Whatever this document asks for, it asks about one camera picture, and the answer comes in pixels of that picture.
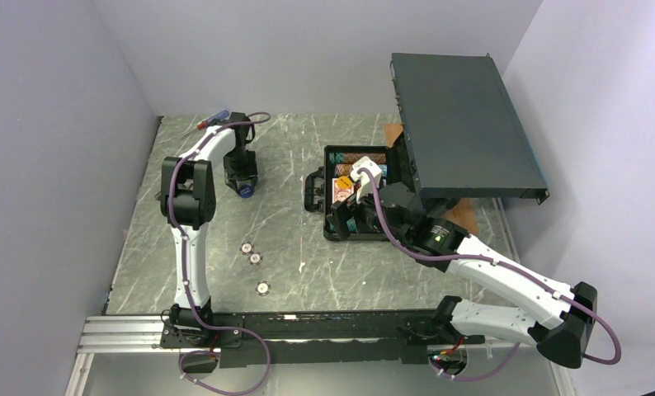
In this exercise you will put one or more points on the blue red screwdriver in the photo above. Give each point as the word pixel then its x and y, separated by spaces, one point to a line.
pixel 212 121

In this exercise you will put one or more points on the dark grey rack box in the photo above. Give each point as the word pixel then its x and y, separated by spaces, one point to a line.
pixel 461 130

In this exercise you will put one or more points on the top chip row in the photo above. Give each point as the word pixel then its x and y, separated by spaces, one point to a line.
pixel 350 158

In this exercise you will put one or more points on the poker chip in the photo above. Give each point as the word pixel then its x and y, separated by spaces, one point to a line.
pixel 246 248
pixel 255 259
pixel 263 288

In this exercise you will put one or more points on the blue small blind button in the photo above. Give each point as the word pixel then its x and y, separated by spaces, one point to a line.
pixel 246 191

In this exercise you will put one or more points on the black poker chip case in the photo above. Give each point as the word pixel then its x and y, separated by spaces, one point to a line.
pixel 398 171

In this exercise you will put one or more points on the chip row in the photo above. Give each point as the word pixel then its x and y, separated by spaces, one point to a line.
pixel 350 158
pixel 352 225
pixel 341 170

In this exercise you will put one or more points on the bottom chip row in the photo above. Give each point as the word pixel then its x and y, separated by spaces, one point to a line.
pixel 352 225

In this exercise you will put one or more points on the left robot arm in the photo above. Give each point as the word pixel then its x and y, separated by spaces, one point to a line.
pixel 188 203

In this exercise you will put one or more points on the red playing card deck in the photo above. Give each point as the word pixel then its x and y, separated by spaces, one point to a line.
pixel 341 194

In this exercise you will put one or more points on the orange big blind button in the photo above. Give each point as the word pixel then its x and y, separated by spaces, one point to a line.
pixel 343 182

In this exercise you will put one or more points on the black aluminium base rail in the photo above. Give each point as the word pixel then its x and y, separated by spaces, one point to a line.
pixel 242 339

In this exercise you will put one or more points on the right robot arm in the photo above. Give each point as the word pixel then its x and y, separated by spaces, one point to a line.
pixel 554 317

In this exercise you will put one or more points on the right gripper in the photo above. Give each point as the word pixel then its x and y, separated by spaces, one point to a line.
pixel 339 216

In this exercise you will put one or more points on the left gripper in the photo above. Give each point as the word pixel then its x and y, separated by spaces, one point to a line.
pixel 249 174

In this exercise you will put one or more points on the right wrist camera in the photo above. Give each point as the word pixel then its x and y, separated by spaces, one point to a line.
pixel 368 174

